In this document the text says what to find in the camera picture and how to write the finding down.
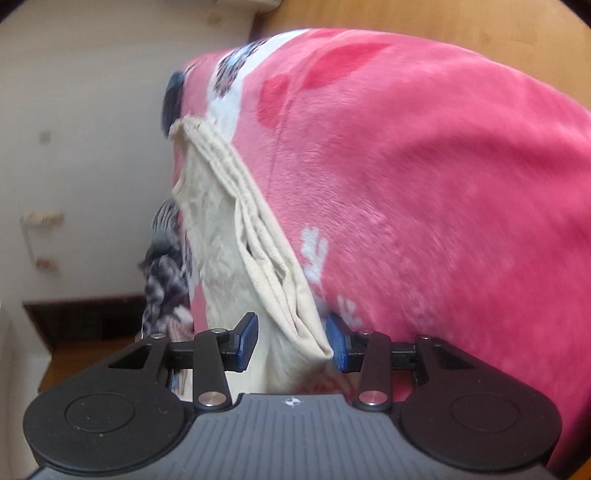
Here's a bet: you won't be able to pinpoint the wooden wardrobe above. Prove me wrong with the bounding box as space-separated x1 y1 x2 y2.
23 294 149 393

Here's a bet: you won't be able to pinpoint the light blue-grey knit sweater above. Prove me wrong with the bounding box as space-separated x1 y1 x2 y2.
151 199 186 247

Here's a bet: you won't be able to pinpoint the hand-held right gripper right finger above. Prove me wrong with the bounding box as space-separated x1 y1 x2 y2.
327 314 481 411

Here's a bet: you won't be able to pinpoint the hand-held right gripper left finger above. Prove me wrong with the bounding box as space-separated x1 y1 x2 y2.
104 312 259 411

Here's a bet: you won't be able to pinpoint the beige pants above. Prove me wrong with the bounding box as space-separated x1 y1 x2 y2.
168 115 335 397

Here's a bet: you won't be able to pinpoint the folded blue shirt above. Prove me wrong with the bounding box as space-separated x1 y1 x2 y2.
161 71 187 138

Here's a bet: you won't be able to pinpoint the pink floral blanket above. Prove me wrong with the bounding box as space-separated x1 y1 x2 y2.
170 28 591 464

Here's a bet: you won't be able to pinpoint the dark plaid shirt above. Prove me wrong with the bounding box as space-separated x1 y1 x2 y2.
139 233 195 334

